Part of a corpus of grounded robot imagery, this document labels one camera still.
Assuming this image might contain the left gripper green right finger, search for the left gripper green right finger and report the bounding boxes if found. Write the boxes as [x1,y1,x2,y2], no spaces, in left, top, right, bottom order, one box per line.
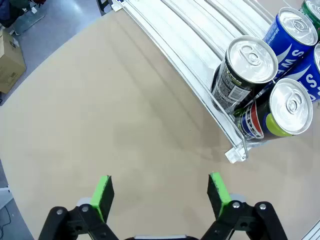
[199,171,288,240]

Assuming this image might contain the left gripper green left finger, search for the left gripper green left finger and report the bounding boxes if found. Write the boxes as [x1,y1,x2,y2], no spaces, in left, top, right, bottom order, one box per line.
[37,174,118,240]

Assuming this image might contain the black Pepsi can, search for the black Pepsi can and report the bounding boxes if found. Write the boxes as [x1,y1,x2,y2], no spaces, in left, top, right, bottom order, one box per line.
[210,35,279,115]
[233,77,314,143]

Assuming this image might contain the blue Pocari Sweat can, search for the blue Pocari Sweat can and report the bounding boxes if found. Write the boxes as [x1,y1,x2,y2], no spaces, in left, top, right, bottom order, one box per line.
[262,6,319,73]
[282,42,320,103]

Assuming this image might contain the green Chilsung cider can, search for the green Chilsung cider can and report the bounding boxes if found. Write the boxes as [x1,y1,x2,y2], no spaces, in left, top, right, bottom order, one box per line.
[298,0,320,28]

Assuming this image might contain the labelled brown cardboard box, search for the labelled brown cardboard box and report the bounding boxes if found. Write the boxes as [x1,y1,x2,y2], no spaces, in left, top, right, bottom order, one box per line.
[0,28,27,95]

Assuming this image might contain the black metal stand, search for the black metal stand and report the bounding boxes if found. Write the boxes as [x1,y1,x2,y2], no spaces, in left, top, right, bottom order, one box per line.
[96,0,113,17]

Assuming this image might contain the dark blue fabric bundle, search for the dark blue fabric bundle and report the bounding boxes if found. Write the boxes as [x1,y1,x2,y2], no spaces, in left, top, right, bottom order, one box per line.
[0,0,31,28]

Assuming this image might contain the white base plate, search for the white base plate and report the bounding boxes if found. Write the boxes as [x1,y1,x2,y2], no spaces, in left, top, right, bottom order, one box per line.
[0,186,13,211]

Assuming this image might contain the aluminium frame rail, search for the aluminium frame rail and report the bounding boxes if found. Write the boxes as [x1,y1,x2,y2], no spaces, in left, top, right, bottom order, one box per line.
[298,222,320,240]

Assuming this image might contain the white wire can dispenser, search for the white wire can dispenser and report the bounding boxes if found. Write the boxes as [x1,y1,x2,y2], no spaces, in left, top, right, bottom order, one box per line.
[111,0,320,165]

